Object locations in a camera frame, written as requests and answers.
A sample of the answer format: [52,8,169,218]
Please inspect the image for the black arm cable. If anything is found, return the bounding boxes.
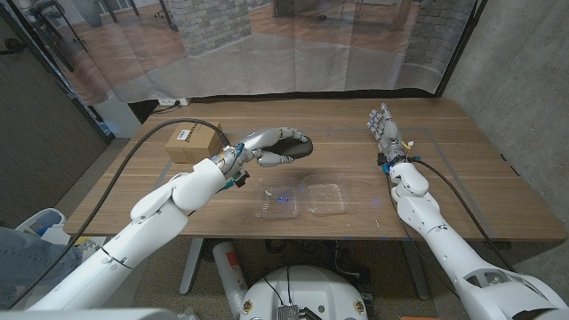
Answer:
[6,118,232,310]
[408,155,517,272]

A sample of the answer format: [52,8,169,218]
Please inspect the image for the grey table leg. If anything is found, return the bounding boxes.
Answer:
[399,239,431,301]

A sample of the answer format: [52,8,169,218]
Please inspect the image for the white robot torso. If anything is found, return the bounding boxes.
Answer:
[239,265,369,320]

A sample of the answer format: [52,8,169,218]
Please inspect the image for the black backdrop frame pole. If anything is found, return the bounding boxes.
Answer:
[435,0,488,97]

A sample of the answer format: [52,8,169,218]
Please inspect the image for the white shoe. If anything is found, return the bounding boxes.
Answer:
[66,242,108,276]

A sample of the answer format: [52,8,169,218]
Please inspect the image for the white roll with orange label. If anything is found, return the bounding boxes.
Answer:
[212,241,250,319]

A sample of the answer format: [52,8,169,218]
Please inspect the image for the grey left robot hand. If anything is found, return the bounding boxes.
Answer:
[211,127,311,179]

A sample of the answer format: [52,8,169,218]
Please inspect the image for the cardboard packing box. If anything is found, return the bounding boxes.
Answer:
[164,120,224,164]

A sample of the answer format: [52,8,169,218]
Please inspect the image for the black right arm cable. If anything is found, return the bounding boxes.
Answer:
[408,155,517,272]

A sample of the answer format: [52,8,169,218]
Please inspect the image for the white bin with blue contents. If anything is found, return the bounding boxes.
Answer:
[15,207,68,245]

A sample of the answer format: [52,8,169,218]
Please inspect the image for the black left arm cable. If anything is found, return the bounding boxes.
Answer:
[6,118,232,310]

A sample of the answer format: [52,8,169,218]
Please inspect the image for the white table leg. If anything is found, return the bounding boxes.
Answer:
[179,238,205,297]

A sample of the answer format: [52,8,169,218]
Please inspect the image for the grey perforated wall panel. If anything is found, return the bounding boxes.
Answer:
[0,8,112,230]

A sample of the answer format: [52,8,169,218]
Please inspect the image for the clear plastic clamshell container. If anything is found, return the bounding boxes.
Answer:
[255,173,350,221]

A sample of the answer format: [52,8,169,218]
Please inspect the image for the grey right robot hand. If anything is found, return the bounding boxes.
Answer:
[367,102,413,169]

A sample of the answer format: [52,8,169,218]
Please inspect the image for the person leg in jeans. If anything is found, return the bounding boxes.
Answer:
[0,227,84,308]

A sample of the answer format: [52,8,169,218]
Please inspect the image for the printed room backdrop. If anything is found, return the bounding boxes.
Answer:
[8,0,479,106]

